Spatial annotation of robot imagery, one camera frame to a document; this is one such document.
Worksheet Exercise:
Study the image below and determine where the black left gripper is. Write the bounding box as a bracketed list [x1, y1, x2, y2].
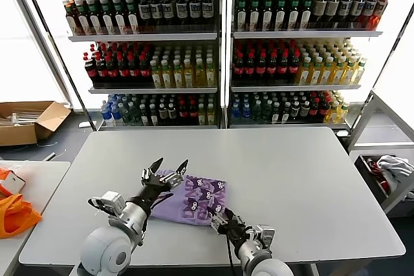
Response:
[127, 157, 190, 211]

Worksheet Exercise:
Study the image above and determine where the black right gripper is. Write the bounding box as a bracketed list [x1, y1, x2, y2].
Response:
[208, 207, 252, 241]

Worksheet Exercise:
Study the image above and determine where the purple printed t-shirt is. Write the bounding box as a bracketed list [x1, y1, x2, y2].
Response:
[151, 168, 229, 227]

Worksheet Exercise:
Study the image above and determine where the yellow juice bottle green label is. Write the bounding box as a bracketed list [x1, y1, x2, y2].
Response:
[343, 56, 356, 85]
[182, 59, 194, 89]
[298, 57, 311, 85]
[309, 57, 323, 85]
[171, 59, 184, 89]
[194, 58, 206, 89]
[332, 56, 345, 85]
[205, 58, 216, 88]
[354, 58, 367, 85]
[321, 56, 334, 85]
[160, 60, 172, 89]
[150, 60, 162, 89]

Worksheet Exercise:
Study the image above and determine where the cola bottle red cap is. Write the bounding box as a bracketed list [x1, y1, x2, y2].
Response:
[95, 55, 107, 83]
[83, 52, 95, 85]
[232, 52, 245, 80]
[117, 54, 129, 83]
[128, 54, 140, 83]
[106, 55, 118, 83]
[288, 52, 300, 80]
[138, 54, 151, 83]
[255, 52, 267, 80]
[244, 52, 256, 80]
[266, 52, 278, 80]
[277, 52, 289, 80]

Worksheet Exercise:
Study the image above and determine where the grey metal shelving unit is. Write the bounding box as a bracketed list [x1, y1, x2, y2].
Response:
[43, 0, 224, 132]
[226, 0, 407, 130]

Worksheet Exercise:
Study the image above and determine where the bundle of white tubes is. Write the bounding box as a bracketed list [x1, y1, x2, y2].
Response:
[8, 112, 43, 127]

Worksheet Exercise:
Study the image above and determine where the black storage bin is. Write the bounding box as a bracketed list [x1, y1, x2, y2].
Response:
[358, 154, 414, 202]

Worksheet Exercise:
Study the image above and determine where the dark tea bottle green label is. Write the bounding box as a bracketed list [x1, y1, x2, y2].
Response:
[111, 0, 125, 35]
[235, 0, 248, 31]
[74, 0, 88, 36]
[260, 0, 274, 31]
[98, 0, 113, 36]
[86, 0, 100, 36]
[248, 0, 261, 31]
[273, 0, 287, 31]
[287, 0, 300, 31]
[299, 0, 312, 30]
[124, 0, 138, 35]

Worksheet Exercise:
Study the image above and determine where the small white orange-edged box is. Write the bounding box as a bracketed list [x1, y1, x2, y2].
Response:
[0, 171, 26, 196]

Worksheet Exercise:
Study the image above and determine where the open brown cardboard box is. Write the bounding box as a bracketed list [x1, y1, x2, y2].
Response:
[0, 101, 72, 147]

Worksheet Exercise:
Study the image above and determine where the dark bottle white label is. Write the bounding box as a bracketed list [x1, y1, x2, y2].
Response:
[188, 0, 201, 27]
[350, 0, 364, 25]
[149, 0, 163, 28]
[201, 0, 214, 27]
[338, 0, 351, 25]
[138, 0, 152, 28]
[160, 0, 174, 28]
[175, 0, 188, 27]
[361, 0, 375, 25]

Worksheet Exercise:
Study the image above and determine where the red garment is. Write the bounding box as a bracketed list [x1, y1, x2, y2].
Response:
[367, 156, 389, 195]

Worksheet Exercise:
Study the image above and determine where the orange cloth bag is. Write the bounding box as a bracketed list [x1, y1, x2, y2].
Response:
[0, 193, 42, 240]

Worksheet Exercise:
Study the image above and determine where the grey metal cart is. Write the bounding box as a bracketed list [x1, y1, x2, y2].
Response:
[347, 90, 414, 215]

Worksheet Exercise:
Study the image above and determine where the white grey garment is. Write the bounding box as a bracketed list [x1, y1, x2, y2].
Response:
[376, 154, 414, 195]

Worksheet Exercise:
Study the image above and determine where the red tea bottle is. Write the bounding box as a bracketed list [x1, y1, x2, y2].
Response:
[64, 0, 77, 36]
[371, 0, 389, 30]

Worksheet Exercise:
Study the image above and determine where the dark bottle beige label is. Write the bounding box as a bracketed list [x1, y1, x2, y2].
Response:
[324, 0, 338, 25]
[312, 0, 325, 25]

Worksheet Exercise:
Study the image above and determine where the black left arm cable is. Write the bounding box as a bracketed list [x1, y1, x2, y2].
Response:
[147, 191, 175, 213]

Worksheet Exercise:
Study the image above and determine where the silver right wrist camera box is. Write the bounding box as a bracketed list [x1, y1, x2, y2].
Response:
[248, 224, 276, 249]

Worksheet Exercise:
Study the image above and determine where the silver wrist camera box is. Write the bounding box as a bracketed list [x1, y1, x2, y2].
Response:
[87, 191, 124, 215]
[248, 224, 276, 249]

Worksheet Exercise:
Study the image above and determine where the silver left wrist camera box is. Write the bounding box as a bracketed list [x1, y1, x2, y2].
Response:
[87, 191, 124, 215]

